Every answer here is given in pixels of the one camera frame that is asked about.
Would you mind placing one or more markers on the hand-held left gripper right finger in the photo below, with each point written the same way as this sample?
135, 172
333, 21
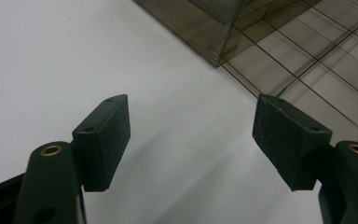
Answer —
289, 143

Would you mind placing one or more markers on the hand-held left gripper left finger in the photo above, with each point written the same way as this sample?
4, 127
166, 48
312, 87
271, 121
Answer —
102, 146

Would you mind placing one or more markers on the smoky clear plastic drawer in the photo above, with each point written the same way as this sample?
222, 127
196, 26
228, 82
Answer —
307, 59

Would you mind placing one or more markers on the smoky clear drawer box case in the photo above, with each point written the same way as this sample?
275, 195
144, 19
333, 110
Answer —
199, 28

